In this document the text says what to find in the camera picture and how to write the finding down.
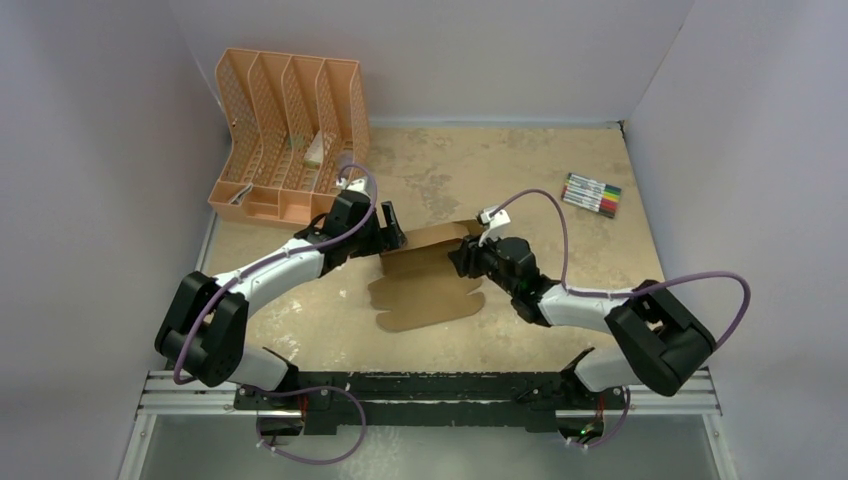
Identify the brown cardboard box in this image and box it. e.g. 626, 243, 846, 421
368, 219, 485, 333

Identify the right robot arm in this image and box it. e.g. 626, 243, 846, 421
447, 235, 717, 407

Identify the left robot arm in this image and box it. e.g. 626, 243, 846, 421
154, 189, 406, 409

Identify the small grey object in organizer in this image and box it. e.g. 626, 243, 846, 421
335, 150, 354, 175

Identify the white card in organizer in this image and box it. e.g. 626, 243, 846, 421
303, 131, 324, 167

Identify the orange plastic file organizer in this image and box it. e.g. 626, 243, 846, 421
208, 48, 370, 228

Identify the pack of coloured markers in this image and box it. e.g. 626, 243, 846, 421
562, 173, 622, 219

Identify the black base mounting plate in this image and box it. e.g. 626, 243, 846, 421
234, 366, 624, 440

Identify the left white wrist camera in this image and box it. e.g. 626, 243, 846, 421
336, 177, 373, 198

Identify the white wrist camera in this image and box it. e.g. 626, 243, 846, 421
476, 206, 511, 247
336, 177, 373, 198

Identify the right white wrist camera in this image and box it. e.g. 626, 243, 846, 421
476, 206, 511, 247

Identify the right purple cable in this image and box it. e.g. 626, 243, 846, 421
476, 188, 753, 452

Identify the aluminium rail frame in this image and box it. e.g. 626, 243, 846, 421
119, 369, 738, 479

